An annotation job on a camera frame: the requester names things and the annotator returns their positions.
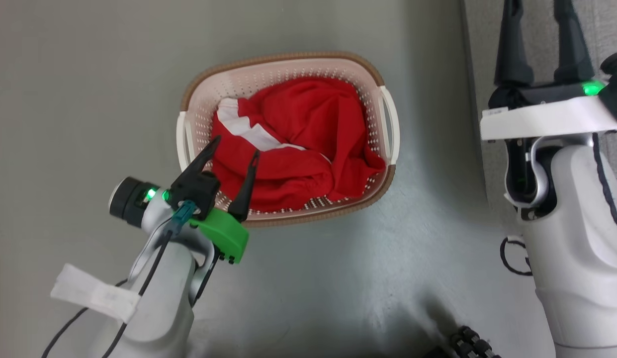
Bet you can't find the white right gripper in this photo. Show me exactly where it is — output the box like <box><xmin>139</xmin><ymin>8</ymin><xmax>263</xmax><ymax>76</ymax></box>
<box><xmin>479</xmin><ymin>0</ymin><xmax>617</xmax><ymax>141</ymax></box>

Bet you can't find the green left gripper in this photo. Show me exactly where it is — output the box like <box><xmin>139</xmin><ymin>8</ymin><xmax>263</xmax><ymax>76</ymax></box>
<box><xmin>181</xmin><ymin>135</ymin><xmax>262</xmax><ymax>264</ymax></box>

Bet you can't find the red shirt with white hem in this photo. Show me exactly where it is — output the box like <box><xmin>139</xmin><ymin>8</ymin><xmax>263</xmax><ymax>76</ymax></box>
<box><xmin>244</xmin><ymin>76</ymin><xmax>387</xmax><ymax>199</ymax></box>

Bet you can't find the beige perforated laundry basket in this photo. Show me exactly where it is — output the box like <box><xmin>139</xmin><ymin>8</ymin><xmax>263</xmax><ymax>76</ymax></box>
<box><xmin>176</xmin><ymin>51</ymin><xmax>401</xmax><ymax>228</ymax></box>

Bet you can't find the grey fabric sofa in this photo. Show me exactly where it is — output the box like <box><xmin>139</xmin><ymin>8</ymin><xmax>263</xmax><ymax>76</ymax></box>
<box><xmin>460</xmin><ymin>0</ymin><xmax>617</xmax><ymax>234</ymax></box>

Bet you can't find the white tape label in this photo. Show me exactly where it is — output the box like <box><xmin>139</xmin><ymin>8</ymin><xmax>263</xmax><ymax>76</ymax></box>
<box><xmin>51</xmin><ymin>264</ymin><xmax>141</xmax><ymax>324</ymax></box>

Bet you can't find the teal cable connector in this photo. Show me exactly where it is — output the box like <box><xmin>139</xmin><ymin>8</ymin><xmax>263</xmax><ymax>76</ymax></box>
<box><xmin>173</xmin><ymin>200</ymin><xmax>197</xmax><ymax>237</ymax></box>

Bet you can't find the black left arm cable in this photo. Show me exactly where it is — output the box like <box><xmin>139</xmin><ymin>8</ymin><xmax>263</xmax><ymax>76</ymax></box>
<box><xmin>190</xmin><ymin>246</ymin><xmax>222</xmax><ymax>307</ymax></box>

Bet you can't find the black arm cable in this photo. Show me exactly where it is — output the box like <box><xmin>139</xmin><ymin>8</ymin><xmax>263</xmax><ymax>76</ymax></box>
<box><xmin>591</xmin><ymin>132</ymin><xmax>617</xmax><ymax>245</ymax></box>
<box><xmin>190</xmin><ymin>246</ymin><xmax>222</xmax><ymax>307</ymax></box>

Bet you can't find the black left camera cable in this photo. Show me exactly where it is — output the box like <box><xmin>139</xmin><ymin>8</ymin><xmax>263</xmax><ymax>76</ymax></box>
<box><xmin>42</xmin><ymin>226</ymin><xmax>184</xmax><ymax>358</ymax></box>

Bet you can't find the black camera cable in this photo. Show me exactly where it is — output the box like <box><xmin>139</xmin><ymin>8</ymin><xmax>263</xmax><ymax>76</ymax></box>
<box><xmin>499</xmin><ymin>236</ymin><xmax>533</xmax><ymax>277</ymax></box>
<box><xmin>42</xmin><ymin>226</ymin><xmax>184</xmax><ymax>358</ymax></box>

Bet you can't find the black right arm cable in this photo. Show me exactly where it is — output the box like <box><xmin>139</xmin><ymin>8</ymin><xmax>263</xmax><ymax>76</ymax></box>
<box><xmin>591</xmin><ymin>132</ymin><xmax>617</xmax><ymax>245</ymax></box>

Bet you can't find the black right camera cable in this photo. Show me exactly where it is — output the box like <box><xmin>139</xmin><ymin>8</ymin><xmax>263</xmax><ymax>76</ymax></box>
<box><xmin>499</xmin><ymin>236</ymin><xmax>533</xmax><ymax>277</ymax></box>

